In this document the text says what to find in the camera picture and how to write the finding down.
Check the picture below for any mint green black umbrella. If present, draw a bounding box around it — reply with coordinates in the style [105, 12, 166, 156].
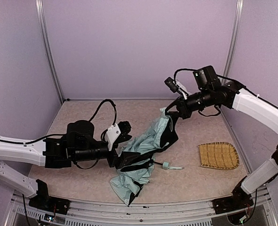
[110, 108, 179, 206]

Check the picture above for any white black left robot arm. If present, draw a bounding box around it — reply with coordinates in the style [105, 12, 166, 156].
[0, 120, 121, 198]

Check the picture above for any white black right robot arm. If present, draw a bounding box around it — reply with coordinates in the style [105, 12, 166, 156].
[164, 65, 278, 194]

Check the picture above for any woven bamboo tray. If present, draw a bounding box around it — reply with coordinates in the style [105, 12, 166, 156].
[198, 142, 239, 170]

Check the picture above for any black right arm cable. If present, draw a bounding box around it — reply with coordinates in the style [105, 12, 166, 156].
[173, 68, 198, 82]

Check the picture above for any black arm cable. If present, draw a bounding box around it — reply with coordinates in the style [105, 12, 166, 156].
[173, 68, 198, 82]
[89, 99, 118, 125]

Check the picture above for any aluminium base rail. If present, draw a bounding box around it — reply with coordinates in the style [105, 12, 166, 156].
[4, 186, 278, 226]

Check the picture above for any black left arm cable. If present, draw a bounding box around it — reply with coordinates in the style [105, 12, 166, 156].
[89, 99, 118, 125]

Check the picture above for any grey aluminium frame post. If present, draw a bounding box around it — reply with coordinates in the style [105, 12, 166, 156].
[223, 0, 244, 77]

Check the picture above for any grey aluminium left post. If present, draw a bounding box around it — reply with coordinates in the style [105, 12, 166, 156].
[35, 0, 65, 105]

